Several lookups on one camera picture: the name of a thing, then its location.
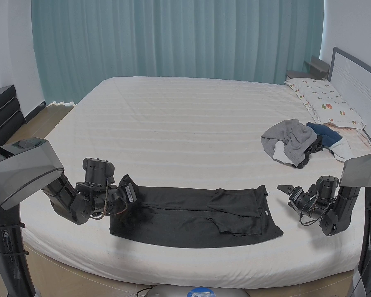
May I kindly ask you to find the bed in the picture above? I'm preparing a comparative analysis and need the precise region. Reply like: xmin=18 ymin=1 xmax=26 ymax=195
xmin=19 ymin=47 xmax=371 ymax=290

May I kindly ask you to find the pile of clothes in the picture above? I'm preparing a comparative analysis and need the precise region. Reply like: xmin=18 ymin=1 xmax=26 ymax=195
xmin=261 ymin=119 xmax=352 ymax=169

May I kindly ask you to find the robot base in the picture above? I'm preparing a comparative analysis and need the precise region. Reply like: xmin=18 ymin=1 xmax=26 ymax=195
xmin=147 ymin=285 xmax=245 ymax=297

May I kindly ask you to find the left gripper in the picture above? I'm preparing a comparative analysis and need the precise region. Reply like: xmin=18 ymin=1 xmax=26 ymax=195
xmin=107 ymin=182 xmax=139 ymax=214

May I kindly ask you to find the grey bedside table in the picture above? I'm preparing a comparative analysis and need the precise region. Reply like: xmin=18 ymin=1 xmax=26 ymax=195
xmin=286 ymin=55 xmax=330 ymax=80

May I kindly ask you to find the black chest of drawers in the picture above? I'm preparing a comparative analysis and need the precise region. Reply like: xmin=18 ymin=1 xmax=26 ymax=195
xmin=0 ymin=85 xmax=27 ymax=152

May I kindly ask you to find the black T-shirt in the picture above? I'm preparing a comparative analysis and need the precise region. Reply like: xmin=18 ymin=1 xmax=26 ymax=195
xmin=109 ymin=174 xmax=284 ymax=247

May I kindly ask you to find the blue-green curtain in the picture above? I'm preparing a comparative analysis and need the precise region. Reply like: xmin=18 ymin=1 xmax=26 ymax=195
xmin=32 ymin=0 xmax=325 ymax=104

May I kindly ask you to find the white printed pillow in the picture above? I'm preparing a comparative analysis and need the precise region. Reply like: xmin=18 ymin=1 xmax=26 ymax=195
xmin=284 ymin=78 xmax=367 ymax=130

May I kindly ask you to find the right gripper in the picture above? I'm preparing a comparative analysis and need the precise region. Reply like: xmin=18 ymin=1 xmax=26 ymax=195
xmin=277 ymin=184 xmax=317 ymax=219

